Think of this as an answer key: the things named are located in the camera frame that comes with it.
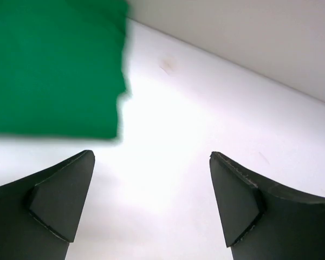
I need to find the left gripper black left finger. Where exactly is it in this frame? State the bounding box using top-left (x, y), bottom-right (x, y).
top-left (0, 150), bottom-right (95, 260)

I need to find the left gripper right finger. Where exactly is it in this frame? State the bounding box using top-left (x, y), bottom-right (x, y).
top-left (210, 152), bottom-right (325, 260)

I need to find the green t shirt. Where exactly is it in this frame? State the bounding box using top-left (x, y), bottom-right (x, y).
top-left (0, 1), bottom-right (129, 140)

